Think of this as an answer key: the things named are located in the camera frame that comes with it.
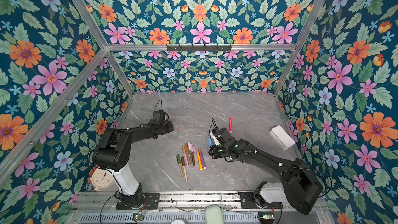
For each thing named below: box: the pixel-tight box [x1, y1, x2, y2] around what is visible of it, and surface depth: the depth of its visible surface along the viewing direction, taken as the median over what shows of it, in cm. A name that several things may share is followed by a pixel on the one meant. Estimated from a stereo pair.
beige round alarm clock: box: [91, 168, 116, 191], surface depth 79 cm
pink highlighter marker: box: [229, 116, 233, 134], surface depth 103 cm
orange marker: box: [196, 150, 203, 171], surface depth 88 cm
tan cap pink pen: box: [181, 145, 190, 168], surface depth 91 cm
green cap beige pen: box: [176, 154, 184, 179], surface depth 88 cm
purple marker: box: [199, 150, 207, 170], surface depth 88 cm
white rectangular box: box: [269, 124, 296, 150], surface depth 93 cm
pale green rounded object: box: [204, 204, 225, 224], surface depth 69 cm
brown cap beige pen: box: [180, 156, 188, 181], surface depth 86 cm
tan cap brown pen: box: [185, 142, 191, 167], surface depth 90 cm
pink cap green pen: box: [187, 141, 193, 167], surface depth 90 cm
